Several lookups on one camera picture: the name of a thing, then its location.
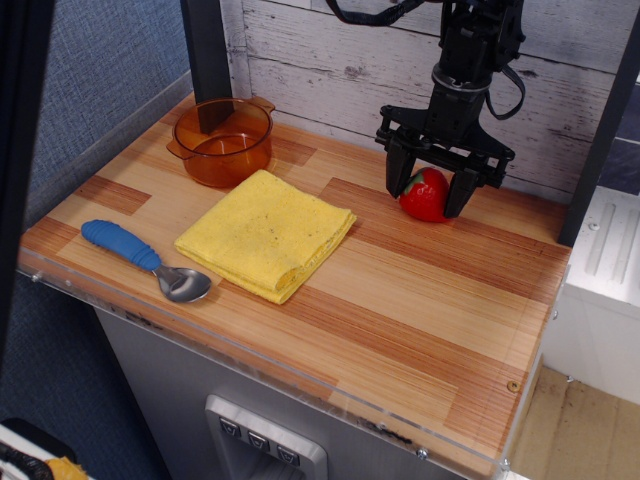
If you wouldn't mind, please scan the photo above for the clear acrylic table guard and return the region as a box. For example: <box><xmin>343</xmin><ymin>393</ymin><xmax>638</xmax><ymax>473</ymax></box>
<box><xmin>19</xmin><ymin>74</ymin><xmax>569</xmax><ymax>479</ymax></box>

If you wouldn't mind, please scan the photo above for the silver cabinet with buttons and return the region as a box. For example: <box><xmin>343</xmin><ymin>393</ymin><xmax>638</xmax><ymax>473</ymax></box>
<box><xmin>93</xmin><ymin>305</ymin><xmax>471</xmax><ymax>480</ymax></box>

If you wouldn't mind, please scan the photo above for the red plastic strawberry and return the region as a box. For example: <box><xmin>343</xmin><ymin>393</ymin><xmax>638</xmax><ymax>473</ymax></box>
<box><xmin>399</xmin><ymin>168</ymin><xmax>449</xmax><ymax>223</ymax></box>

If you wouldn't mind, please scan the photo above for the dark grey right post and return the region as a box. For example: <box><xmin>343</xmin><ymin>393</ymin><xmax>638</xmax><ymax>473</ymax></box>
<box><xmin>556</xmin><ymin>0</ymin><xmax>640</xmax><ymax>247</ymax></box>

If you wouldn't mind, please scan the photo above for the dark grey post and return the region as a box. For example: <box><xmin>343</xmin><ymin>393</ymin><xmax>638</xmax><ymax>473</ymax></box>
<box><xmin>180</xmin><ymin>0</ymin><xmax>232</xmax><ymax>134</ymax></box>
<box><xmin>556</xmin><ymin>0</ymin><xmax>640</xmax><ymax>247</ymax></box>

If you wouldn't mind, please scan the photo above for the yellow object bottom left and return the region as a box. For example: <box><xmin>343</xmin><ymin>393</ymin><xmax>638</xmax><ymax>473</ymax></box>
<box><xmin>45</xmin><ymin>457</ymin><xmax>91</xmax><ymax>480</ymax></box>

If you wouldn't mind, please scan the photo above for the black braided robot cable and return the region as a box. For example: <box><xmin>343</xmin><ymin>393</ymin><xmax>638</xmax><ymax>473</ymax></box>
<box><xmin>324</xmin><ymin>0</ymin><xmax>528</xmax><ymax>121</ymax></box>

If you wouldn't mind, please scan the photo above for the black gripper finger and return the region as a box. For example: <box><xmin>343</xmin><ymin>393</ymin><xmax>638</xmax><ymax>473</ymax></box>
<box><xmin>386</xmin><ymin>137</ymin><xmax>415</xmax><ymax>198</ymax></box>
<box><xmin>444</xmin><ymin>169</ymin><xmax>481</xmax><ymax>219</ymax></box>

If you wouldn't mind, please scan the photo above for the dark grey left post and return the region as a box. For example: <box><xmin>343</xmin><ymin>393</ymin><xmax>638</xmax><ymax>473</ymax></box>
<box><xmin>180</xmin><ymin>0</ymin><xmax>232</xmax><ymax>134</ymax></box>

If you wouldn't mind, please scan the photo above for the blue handled metal spoon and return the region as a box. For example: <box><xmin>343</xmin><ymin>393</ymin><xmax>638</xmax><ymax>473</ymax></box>
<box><xmin>81</xmin><ymin>219</ymin><xmax>212</xmax><ymax>303</ymax></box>

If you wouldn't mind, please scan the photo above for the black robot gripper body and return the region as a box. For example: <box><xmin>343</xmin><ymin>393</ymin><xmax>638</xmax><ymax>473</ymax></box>
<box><xmin>376</xmin><ymin>84</ymin><xmax>515</xmax><ymax>188</ymax></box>

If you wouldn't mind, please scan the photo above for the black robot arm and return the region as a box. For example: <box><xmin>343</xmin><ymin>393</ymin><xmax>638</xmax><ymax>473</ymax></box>
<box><xmin>376</xmin><ymin>1</ymin><xmax>525</xmax><ymax>218</ymax></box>

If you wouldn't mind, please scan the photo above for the folded yellow cloth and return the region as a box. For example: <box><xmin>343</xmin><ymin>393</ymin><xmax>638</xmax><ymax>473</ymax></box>
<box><xmin>174</xmin><ymin>170</ymin><xmax>356</xmax><ymax>304</ymax></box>

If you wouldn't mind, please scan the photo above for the amber transparent plastic pot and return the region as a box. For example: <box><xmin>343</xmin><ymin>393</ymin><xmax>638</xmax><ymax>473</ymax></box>
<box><xmin>167</xmin><ymin>97</ymin><xmax>275</xmax><ymax>188</ymax></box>

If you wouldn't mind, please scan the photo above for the white grooved side unit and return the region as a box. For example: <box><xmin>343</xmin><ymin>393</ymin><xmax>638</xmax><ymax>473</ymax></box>
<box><xmin>541</xmin><ymin>187</ymin><xmax>639</xmax><ymax>403</ymax></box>

